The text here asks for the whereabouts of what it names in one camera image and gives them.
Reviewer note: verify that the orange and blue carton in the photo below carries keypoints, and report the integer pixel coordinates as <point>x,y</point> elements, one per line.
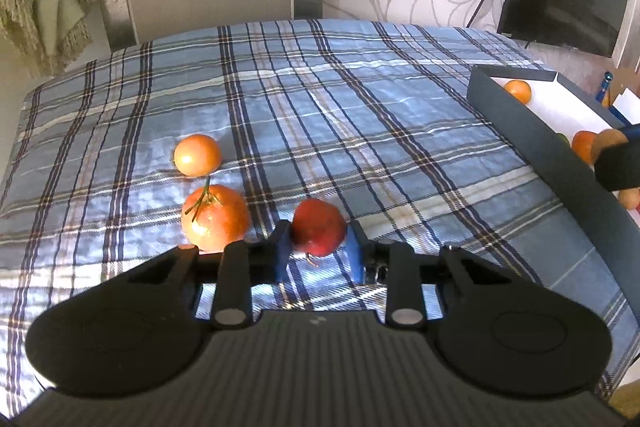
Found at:
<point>626,107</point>

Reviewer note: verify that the brown kiwi fruit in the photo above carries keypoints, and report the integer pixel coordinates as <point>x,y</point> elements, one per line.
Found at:
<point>629,198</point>

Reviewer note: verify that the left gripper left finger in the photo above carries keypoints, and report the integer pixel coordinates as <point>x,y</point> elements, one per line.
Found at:
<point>241,266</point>

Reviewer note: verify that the green round fruit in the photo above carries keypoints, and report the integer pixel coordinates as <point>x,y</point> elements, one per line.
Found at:
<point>564,138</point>

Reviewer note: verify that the orange tangerine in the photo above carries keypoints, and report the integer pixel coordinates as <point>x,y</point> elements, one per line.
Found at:
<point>582,143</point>

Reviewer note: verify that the blue plaid cloth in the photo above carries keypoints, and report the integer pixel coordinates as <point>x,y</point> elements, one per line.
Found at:
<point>371,117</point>

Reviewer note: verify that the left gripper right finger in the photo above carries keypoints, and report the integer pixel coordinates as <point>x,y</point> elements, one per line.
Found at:
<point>399,268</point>

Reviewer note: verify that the dark box with white interior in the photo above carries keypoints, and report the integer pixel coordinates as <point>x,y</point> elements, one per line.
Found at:
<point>557,105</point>

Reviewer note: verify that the smooth orange fruit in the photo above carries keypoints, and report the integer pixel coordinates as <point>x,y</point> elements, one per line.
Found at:
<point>520,89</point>

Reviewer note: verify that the blue glass bottle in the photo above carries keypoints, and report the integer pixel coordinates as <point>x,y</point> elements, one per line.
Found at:
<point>604,86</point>

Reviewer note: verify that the large orange with stem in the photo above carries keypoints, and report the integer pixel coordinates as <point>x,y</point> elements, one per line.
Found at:
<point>214,216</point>

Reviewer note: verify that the red apple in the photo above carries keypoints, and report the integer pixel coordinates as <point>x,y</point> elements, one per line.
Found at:
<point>318,228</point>

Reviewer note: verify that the small orange mandarin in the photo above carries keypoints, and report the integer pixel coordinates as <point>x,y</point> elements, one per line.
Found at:
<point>197,155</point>

